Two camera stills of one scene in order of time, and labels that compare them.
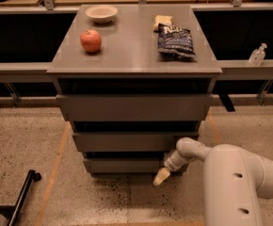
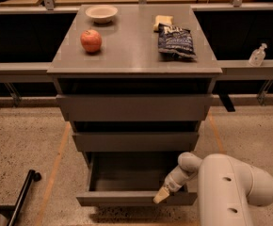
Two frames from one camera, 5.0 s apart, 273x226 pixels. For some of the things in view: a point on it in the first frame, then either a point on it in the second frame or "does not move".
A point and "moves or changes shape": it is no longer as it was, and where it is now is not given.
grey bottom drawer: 125,165 moves or changes shape
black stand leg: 11,212 does not move
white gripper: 169,165 → 172,185
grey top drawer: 136,107 does not move
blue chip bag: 175,43 does not move
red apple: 90,40 does not move
